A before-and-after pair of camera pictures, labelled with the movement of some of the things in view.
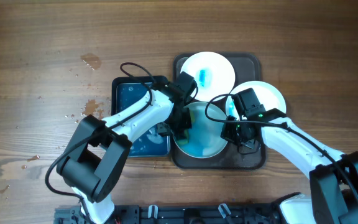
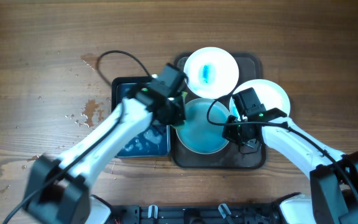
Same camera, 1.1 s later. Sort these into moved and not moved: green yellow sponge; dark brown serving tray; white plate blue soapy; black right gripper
Moved: green yellow sponge
Not moved: white plate blue soapy; black right gripper; dark brown serving tray
